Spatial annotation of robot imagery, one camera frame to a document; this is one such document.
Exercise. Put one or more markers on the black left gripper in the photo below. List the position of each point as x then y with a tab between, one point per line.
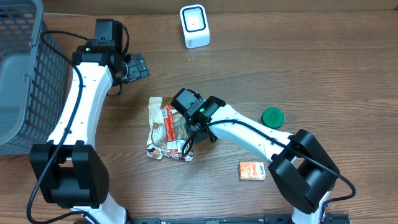
137	69

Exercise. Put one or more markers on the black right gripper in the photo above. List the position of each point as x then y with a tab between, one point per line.
201	132

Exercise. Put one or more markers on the red snack stick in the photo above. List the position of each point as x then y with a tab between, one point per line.
175	136

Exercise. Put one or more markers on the beige brown snack bag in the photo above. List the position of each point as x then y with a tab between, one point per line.
156	143

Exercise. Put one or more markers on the orange tissue pack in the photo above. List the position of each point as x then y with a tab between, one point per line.
252	171

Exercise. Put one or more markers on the green lid jar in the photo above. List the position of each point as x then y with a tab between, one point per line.
272	118

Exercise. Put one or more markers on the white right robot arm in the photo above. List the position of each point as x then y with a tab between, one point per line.
302	170

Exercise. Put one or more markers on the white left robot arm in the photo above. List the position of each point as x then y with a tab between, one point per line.
68	169

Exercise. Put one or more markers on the white barcode scanner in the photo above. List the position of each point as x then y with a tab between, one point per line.
195	26

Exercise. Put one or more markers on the grey plastic basket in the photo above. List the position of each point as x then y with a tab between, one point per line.
33	77

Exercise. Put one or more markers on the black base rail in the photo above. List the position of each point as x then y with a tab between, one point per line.
266	219

